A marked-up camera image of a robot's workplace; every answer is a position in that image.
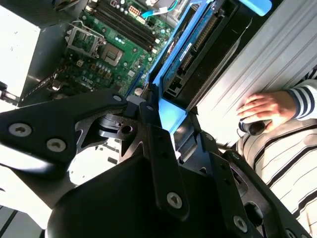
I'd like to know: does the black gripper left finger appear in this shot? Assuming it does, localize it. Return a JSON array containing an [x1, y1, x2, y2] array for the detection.
[[0, 85, 191, 222]]

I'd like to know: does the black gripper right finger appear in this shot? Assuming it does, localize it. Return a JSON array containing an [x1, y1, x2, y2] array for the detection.
[[191, 108, 313, 238]]

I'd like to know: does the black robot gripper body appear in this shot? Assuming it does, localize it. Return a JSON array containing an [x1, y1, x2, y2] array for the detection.
[[47, 151, 237, 238]]

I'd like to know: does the hard disk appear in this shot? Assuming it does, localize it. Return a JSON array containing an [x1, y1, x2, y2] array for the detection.
[[148, 0, 273, 137]]

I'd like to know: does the person hand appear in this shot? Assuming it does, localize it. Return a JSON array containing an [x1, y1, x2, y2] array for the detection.
[[236, 90, 298, 130]]

